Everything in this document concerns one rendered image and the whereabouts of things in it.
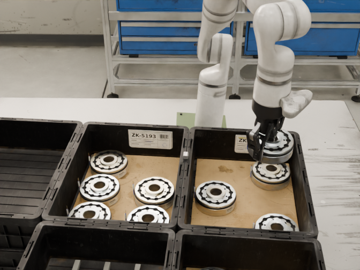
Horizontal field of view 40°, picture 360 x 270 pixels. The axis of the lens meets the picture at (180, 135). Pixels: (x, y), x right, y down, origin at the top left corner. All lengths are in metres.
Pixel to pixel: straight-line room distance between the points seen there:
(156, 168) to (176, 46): 1.89
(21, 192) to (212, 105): 0.64
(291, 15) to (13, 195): 0.84
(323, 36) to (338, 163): 1.69
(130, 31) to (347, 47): 1.38
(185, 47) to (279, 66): 2.27
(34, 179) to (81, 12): 2.83
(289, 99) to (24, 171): 0.78
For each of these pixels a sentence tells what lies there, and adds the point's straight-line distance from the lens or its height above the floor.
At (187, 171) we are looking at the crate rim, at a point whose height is 0.92.
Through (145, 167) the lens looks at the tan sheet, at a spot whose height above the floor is 0.83.
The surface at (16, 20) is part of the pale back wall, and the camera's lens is 4.29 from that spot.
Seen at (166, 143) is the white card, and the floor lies 0.88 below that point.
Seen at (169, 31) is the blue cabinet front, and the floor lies 0.48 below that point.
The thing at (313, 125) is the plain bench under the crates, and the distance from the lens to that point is 1.87.
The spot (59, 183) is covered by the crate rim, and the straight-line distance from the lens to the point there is 1.21.
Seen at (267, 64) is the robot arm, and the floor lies 1.27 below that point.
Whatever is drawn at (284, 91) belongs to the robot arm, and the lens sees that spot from 1.00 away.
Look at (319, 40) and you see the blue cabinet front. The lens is 3.29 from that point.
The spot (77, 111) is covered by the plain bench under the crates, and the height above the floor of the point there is 0.70.
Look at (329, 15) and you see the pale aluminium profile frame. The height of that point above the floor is 0.60.
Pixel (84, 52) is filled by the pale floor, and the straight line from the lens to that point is 4.09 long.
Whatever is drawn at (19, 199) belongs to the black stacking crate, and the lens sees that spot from 1.36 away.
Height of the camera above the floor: 1.69
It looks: 34 degrees down
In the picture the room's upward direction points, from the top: straight up
